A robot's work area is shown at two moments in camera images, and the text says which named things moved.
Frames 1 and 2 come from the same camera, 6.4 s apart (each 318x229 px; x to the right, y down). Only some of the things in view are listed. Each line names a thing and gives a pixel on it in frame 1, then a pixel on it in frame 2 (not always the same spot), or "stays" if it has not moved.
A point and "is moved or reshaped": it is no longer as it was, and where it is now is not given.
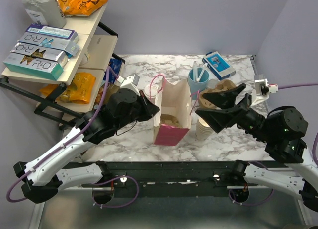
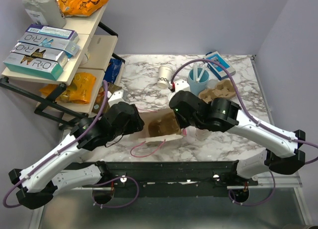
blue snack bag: [116, 64] stays
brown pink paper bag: [173, 112] is moved or reshaped
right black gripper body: [253, 122] -> [186, 123]
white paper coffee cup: [151, 95] -> [165, 72]
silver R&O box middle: [58, 53] stays
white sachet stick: [195, 71] stays
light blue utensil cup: [198, 78] stays
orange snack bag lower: [79, 91] stays
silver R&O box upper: [71, 45] stays
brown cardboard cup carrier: [164, 116] is moved or reshaped
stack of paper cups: [203, 130] stays
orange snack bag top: [73, 4] stays
